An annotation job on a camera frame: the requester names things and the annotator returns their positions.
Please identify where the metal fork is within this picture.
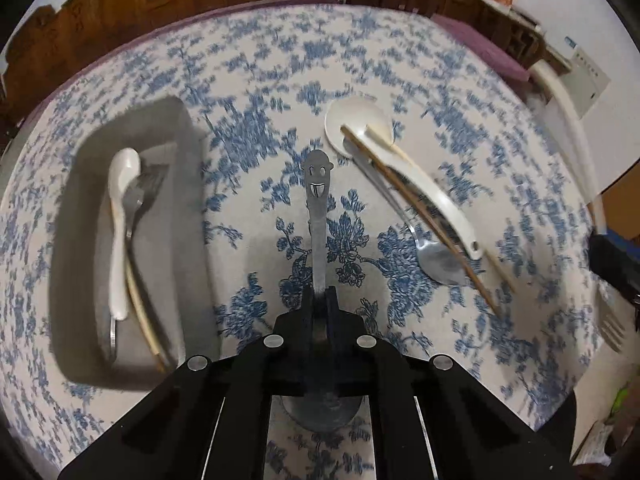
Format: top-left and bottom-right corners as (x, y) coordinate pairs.
(107, 162), (168, 363)

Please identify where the metal spoon with smiley handle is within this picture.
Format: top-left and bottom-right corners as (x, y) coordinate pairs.
(280, 150), (362, 432)

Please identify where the large white spoon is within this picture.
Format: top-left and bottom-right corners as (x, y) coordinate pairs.
(324, 97), (486, 262)

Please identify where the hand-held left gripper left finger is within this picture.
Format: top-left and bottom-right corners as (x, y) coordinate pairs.
(56, 287), (318, 480)

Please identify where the white wall panel door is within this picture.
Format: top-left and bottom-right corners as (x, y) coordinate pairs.
(565, 46), (612, 121)

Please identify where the small white spoon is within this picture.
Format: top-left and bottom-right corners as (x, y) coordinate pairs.
(107, 147), (142, 322)

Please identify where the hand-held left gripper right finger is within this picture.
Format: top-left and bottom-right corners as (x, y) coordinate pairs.
(321, 285), (572, 480)

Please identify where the white device with blue label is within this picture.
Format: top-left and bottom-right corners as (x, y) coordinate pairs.
(542, 32), (576, 68)

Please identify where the grey metal tray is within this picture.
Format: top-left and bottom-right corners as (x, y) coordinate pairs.
(49, 95), (221, 393)

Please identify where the plain metal spoon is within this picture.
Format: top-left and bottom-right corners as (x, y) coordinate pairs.
(350, 145), (478, 288)

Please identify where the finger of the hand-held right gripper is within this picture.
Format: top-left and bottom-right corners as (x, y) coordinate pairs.
(588, 232), (640, 308)

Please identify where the brown wooden chopstick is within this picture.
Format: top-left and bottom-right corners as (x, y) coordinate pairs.
(340, 126), (502, 316)

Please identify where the wooden side table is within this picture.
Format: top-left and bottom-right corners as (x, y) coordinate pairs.
(480, 0), (561, 68)

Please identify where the purple armchair cushion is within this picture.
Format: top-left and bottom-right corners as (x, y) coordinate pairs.
(431, 12), (532, 83)

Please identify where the beige chopstick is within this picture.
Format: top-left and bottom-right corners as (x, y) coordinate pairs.
(484, 252), (518, 293)
(124, 257), (173, 373)

